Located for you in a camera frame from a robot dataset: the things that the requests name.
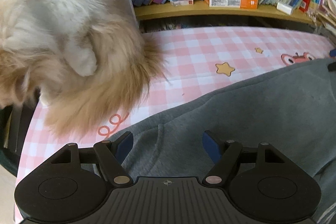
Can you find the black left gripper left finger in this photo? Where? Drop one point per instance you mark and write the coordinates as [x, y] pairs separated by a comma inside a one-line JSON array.
[[122, 146]]

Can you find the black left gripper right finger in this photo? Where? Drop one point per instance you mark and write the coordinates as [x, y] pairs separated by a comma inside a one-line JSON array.
[[213, 146]]

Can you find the grey fleece hoodie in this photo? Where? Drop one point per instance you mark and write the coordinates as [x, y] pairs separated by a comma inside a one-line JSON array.
[[278, 166]]

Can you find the pink checkered cartoon table mat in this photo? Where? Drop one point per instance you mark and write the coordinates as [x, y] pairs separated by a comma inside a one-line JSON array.
[[71, 179]]

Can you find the fluffy cream cat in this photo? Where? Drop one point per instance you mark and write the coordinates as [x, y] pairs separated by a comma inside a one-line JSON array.
[[87, 58]]

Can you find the small white box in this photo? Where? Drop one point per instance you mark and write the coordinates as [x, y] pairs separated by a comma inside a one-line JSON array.
[[287, 9]]

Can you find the wooden bookshelf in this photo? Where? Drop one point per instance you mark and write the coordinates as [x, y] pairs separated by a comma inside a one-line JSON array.
[[201, 8]]

